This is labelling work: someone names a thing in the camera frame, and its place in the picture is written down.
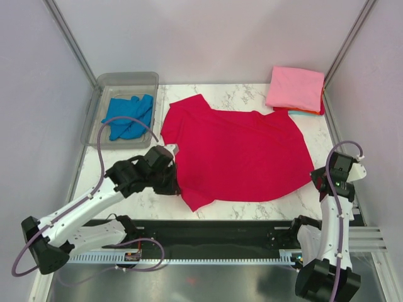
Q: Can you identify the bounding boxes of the red t shirt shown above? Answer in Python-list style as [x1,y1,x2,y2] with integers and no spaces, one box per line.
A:
[161,94,314,211]

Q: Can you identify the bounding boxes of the white slotted cable duct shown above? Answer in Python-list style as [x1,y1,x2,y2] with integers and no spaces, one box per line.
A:
[68,249,302,266]

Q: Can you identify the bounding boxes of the aluminium frame post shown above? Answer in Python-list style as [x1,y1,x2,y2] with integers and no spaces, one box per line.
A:
[43,0,96,88]
[324,0,378,91]

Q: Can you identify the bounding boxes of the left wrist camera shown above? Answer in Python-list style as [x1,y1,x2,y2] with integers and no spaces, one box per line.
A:
[163,144,179,157]

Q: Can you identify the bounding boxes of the clear plastic bin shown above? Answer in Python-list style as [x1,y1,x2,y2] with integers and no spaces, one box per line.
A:
[81,72,160,148]

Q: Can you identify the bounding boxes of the left aluminium frame post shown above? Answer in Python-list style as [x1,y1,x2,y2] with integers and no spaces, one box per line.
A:
[43,0,96,88]

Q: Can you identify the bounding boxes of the pink folded t shirt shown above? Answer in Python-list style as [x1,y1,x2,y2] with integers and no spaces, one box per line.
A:
[266,66,324,111]

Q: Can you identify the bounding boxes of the teal folded t shirt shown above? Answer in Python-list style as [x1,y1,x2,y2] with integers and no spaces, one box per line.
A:
[288,110,305,115]

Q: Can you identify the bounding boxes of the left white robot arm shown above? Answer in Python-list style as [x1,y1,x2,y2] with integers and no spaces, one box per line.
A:
[21,145,180,275]

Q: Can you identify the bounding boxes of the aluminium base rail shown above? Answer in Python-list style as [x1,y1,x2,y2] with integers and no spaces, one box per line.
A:
[47,225,389,251]

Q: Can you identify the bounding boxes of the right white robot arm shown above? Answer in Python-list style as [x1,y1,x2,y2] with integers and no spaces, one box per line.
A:
[288,152,361,301]

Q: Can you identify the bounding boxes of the blue t shirt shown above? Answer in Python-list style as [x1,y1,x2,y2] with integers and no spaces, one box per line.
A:
[101,94,154,141]

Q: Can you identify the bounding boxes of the right aluminium frame post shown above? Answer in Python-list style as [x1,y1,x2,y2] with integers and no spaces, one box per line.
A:
[324,0,378,91]

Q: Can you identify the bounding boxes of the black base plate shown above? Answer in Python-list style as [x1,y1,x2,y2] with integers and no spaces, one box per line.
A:
[123,220,300,259]

